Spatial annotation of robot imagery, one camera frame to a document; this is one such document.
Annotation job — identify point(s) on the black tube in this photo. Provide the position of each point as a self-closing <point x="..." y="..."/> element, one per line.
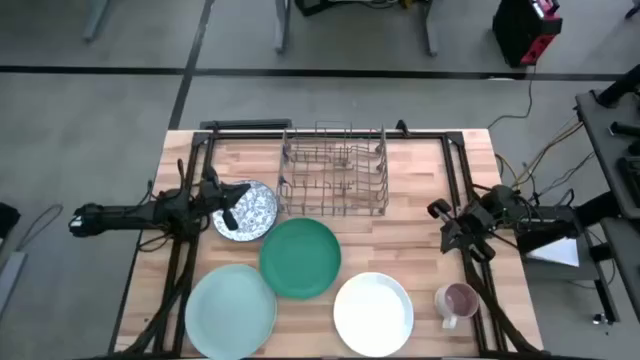
<point x="620" y="87"/>

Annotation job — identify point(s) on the blue white patterned plate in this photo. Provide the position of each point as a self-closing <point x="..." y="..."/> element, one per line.
<point x="255" y="205"/>

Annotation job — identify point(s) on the black diagonal beam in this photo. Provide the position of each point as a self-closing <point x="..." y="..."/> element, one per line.
<point x="600" y="204"/>

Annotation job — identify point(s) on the grey table leg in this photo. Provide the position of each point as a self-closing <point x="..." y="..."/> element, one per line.
<point x="95" y="20"/>
<point x="431" y="30"/>
<point x="283" y="25"/>

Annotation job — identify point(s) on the green plate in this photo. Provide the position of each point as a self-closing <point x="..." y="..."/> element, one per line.
<point x="300" y="257"/>

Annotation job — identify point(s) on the black red tool case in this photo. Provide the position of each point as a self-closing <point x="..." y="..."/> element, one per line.
<point x="520" y="30"/>

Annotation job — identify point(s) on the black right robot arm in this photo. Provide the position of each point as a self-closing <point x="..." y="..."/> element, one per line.
<point x="540" y="215"/>

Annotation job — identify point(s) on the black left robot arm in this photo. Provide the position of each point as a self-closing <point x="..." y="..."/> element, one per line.
<point x="125" y="215"/>

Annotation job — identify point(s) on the pale blue plate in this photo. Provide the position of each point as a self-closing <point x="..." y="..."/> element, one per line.
<point x="230" y="312"/>

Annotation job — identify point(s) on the black table leg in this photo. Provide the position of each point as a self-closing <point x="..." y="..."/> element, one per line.
<point x="606" y="285"/>

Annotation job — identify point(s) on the black cylinder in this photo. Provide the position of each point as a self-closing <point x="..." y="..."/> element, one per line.
<point x="625" y="129"/>

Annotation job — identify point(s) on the black object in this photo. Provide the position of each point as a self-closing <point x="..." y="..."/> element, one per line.
<point x="7" y="220"/>

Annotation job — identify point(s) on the black device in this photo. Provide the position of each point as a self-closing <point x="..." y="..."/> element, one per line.
<point x="631" y="172"/>

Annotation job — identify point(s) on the grey side table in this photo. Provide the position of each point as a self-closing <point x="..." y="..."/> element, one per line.
<point x="600" y="130"/>

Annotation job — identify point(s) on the pink mug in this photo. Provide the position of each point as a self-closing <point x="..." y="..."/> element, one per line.
<point x="457" y="300"/>

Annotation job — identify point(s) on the caster wheel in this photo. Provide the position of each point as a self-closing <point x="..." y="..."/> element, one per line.
<point x="602" y="317"/>

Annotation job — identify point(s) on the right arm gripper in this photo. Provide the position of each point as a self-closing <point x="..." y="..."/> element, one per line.
<point x="470" y="225"/>

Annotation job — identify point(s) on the white paper sheet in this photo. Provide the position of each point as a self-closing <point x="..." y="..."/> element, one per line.
<point x="557" y="252"/>

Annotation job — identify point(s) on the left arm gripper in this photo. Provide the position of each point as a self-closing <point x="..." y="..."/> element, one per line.
<point x="212" y="192"/>

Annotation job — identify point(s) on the black equipment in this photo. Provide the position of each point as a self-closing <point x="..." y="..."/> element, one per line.
<point x="350" y="4"/>

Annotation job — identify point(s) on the black bar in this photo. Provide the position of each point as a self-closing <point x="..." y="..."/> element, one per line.
<point x="245" y="123"/>

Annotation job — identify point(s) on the black aluminium table frame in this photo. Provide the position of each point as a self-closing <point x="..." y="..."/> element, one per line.
<point x="452" y="165"/>

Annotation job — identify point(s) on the grey panel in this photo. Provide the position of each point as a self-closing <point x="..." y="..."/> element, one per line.
<point x="10" y="280"/>

